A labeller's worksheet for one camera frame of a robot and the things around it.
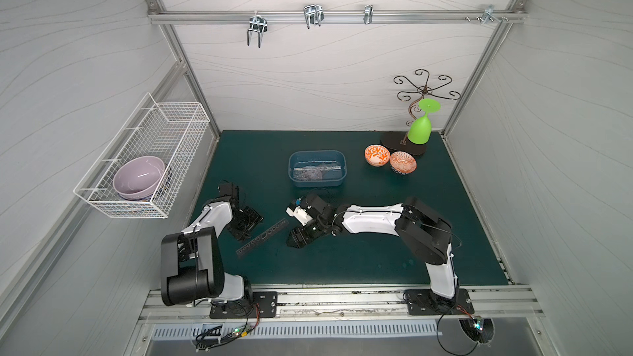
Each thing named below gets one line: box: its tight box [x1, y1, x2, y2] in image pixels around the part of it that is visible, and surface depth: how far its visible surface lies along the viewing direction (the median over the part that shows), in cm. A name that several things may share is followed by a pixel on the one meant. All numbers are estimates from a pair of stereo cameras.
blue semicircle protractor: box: [301, 164, 324, 182], surface depth 106 cm
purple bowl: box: [112, 155, 166, 202], surface depth 62 cm
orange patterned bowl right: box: [389, 150, 418, 176], surface depth 109 cm
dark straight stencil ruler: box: [235, 217, 290, 258], surface depth 90 cm
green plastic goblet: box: [407, 98, 441, 146], surface depth 93 cm
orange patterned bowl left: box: [364, 144, 391, 168], surface depth 111 cm
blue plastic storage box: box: [288, 149, 348, 188], surface depth 107 cm
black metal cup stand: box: [380, 69, 462, 156], surface depth 97 cm
